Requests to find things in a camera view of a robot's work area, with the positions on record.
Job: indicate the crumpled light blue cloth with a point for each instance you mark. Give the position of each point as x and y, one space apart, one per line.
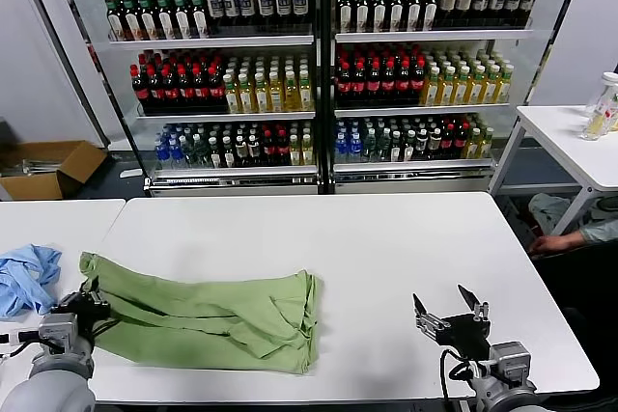
29 282

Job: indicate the blue drink bottle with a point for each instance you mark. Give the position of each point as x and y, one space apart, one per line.
161 154
176 154
341 149
355 147

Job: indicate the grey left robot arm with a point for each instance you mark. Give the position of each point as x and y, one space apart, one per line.
53 378

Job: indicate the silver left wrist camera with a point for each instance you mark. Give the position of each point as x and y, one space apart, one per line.
58 327

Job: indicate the small white flat object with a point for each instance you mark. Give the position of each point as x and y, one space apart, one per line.
130 173

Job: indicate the black office chair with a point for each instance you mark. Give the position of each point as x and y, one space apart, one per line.
589 286

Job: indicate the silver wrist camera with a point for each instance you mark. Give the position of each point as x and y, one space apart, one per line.
58 327
509 358

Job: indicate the white side table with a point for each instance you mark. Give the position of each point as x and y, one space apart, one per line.
555 132

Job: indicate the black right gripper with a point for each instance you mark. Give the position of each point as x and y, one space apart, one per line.
463 332

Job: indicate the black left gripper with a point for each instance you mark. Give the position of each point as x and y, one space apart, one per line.
87 313

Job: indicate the clear bottle yellow liquid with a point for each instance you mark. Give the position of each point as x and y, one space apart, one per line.
596 125

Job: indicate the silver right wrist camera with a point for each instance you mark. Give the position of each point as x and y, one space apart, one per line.
509 358

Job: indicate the small yellow drink bottle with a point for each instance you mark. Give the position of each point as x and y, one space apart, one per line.
307 151
486 144
295 151
473 145

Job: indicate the person hand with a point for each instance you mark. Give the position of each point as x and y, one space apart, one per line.
555 243

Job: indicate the open cardboard box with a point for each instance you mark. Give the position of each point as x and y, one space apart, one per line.
43 185

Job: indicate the person arm pale green sleeve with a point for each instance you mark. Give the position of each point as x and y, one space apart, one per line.
603 231

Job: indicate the cola bottle red cap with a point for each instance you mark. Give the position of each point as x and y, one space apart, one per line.
170 92
373 86
387 86
215 91
402 85
200 92
185 92
417 85
344 86
155 93
358 86
140 93

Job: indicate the grey metal rods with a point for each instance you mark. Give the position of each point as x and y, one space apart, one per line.
34 167

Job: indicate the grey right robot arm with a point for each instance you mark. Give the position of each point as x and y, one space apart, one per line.
507 395

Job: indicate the dark bottle navy label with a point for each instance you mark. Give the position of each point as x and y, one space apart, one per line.
283 5
300 4
232 7
215 7
265 5
247 6

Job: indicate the white beverage cooler cabinet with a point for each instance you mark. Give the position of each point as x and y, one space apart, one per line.
217 40

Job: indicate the light green shirt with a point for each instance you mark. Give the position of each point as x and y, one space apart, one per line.
203 320

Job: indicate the dark tea bottle green cap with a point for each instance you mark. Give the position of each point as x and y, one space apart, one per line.
379 10
165 19
148 20
114 21
396 10
429 9
199 19
413 9
361 11
131 21
182 19
344 11

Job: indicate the dark bottle beige label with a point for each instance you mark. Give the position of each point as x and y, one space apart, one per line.
514 0
464 2
447 2
480 1
529 0
497 1

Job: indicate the pale grey crumpled fabric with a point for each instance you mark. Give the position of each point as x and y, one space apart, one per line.
550 209

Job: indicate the shelf rack with bottles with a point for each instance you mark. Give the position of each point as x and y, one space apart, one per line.
434 35

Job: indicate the clear bottle white cap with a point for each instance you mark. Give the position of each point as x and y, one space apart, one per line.
610 93

